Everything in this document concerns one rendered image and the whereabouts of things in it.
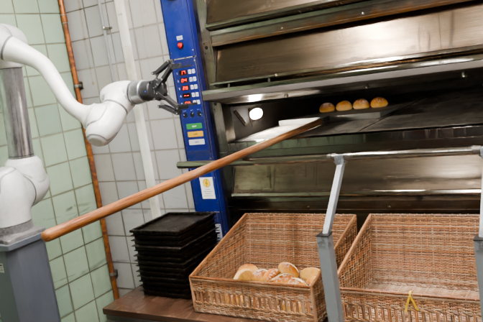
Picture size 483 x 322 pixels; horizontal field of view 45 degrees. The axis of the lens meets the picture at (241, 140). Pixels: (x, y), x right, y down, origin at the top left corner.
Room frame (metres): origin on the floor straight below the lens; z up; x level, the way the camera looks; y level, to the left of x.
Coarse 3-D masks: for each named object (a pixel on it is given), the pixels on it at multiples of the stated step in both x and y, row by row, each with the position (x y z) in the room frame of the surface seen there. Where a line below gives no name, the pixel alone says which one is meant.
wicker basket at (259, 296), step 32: (256, 224) 2.61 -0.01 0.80; (288, 224) 2.51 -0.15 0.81; (320, 224) 2.43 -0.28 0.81; (352, 224) 2.31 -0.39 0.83; (224, 256) 2.47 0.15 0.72; (256, 256) 2.58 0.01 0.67; (288, 256) 2.48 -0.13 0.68; (192, 288) 2.26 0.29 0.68; (224, 288) 2.17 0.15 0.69; (256, 288) 2.09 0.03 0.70; (288, 288) 2.01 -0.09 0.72; (320, 288) 2.03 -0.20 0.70; (288, 320) 2.03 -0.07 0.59; (320, 320) 1.98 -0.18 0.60
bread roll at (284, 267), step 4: (280, 264) 2.41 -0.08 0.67; (284, 264) 2.40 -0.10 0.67; (288, 264) 2.40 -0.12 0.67; (292, 264) 2.41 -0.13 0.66; (280, 268) 2.40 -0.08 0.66; (284, 268) 2.39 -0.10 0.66; (288, 268) 2.39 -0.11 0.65; (292, 268) 2.39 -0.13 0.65; (296, 268) 2.41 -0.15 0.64; (284, 272) 2.39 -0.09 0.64; (288, 272) 2.39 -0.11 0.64; (292, 272) 2.39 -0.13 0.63; (296, 272) 2.40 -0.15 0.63; (296, 276) 2.40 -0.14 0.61
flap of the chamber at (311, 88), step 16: (448, 64) 2.02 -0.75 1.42; (464, 64) 1.99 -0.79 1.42; (480, 64) 1.97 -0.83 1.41; (320, 80) 2.28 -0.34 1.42; (336, 80) 2.24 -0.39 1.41; (352, 80) 2.21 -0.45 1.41; (368, 80) 2.17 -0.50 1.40; (384, 80) 2.19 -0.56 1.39; (400, 80) 2.20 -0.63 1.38; (416, 80) 2.22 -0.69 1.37; (432, 80) 2.24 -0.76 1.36; (208, 96) 2.56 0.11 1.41; (224, 96) 2.51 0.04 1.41; (240, 96) 2.48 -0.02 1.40; (256, 96) 2.50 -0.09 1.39; (272, 96) 2.52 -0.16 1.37
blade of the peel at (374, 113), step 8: (336, 112) 3.28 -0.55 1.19; (344, 112) 3.21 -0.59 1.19; (352, 112) 3.16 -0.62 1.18; (360, 112) 3.10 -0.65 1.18; (368, 112) 3.04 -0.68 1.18; (376, 112) 2.80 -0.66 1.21; (384, 112) 2.84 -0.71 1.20; (288, 120) 3.05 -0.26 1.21; (296, 120) 3.02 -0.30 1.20; (304, 120) 3.00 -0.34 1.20; (312, 120) 2.98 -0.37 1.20; (336, 120) 2.91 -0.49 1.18; (344, 120) 2.88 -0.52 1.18
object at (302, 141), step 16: (416, 128) 2.28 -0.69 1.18; (432, 128) 2.22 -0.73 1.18; (448, 128) 2.17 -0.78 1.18; (464, 128) 2.14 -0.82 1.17; (480, 128) 2.11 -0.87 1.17; (240, 144) 2.66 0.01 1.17; (288, 144) 2.53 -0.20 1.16; (304, 144) 2.49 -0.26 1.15; (320, 144) 2.45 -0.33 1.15; (336, 144) 2.42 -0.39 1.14
